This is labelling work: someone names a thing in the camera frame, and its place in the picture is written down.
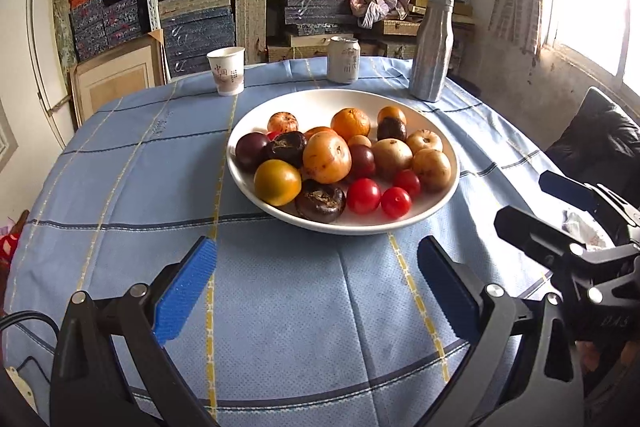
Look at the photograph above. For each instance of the black jacket on chair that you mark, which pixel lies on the black jacket on chair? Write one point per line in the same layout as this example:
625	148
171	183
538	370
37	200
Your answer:
600	145

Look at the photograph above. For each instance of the brown kiwi-like fruit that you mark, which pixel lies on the brown kiwi-like fruit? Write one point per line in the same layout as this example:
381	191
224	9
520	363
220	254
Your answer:
390	157

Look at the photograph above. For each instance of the dark brown mangosteen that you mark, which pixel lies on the dark brown mangosteen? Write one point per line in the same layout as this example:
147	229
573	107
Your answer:
319	202
288	147

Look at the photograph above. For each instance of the white beverage can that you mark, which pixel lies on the white beverage can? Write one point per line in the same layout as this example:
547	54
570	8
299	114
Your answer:
343	60

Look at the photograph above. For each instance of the pale striped small apple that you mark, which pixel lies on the pale striped small apple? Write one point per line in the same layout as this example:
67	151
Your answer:
424	140

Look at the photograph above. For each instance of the large white oval plate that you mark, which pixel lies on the large white oval plate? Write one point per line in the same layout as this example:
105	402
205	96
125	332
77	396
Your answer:
315	108

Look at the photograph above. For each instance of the person's right hand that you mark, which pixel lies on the person's right hand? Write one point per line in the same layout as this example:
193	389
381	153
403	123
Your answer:
590	355

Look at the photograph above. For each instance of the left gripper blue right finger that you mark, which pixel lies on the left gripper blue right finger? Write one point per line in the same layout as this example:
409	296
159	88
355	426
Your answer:
455	287

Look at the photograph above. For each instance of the brown plush toy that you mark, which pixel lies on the brown plush toy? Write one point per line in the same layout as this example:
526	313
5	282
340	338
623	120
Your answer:
10	236

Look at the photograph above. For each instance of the silver metal bottle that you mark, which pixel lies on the silver metal bottle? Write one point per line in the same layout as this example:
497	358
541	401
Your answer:
433	50

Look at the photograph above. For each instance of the tan round pear large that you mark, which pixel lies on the tan round pear large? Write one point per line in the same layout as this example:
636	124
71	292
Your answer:
433	169

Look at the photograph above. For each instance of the small orange tomato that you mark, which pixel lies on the small orange tomato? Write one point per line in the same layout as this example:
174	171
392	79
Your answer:
392	111

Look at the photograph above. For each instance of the dark mangosteen hidden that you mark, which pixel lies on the dark mangosteen hidden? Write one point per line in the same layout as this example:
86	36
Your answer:
391	128

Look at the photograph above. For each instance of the large orange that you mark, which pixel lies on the large orange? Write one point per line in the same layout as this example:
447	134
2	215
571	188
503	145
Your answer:
351	121
315	130

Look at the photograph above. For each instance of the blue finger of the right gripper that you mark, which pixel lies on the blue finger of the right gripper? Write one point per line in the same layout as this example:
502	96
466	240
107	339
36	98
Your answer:
541	242
574	193

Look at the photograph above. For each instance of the red cherry tomato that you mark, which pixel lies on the red cherry tomato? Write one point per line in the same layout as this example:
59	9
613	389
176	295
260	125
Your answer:
409	182
271	135
396	202
363	196

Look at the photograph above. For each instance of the yellow-orange persimmon fruit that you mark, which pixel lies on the yellow-orange persimmon fruit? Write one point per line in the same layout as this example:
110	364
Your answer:
277	183

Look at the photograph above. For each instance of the white paper cup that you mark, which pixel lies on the white paper cup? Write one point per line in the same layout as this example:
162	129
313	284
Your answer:
227	66

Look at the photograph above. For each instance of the wooden framed panel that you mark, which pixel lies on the wooden framed panel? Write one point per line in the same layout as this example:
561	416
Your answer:
126	69

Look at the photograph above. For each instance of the red cherry tomato front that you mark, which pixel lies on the red cherry tomato front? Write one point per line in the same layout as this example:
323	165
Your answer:
396	202

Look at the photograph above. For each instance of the pink crumpled cloth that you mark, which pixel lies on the pink crumpled cloth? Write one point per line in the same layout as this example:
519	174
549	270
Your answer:
370	12

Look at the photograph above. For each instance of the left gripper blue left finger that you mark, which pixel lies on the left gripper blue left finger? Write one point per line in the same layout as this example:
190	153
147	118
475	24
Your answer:
179	288

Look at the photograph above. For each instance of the crumpled white tissue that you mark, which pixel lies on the crumpled white tissue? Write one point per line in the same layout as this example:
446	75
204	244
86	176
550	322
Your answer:
583	228

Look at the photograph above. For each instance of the small tan longan fruit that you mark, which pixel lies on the small tan longan fruit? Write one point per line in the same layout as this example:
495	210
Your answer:
359	139

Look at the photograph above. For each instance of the dark red plum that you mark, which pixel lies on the dark red plum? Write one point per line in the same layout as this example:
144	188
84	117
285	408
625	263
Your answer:
363	162
251	151

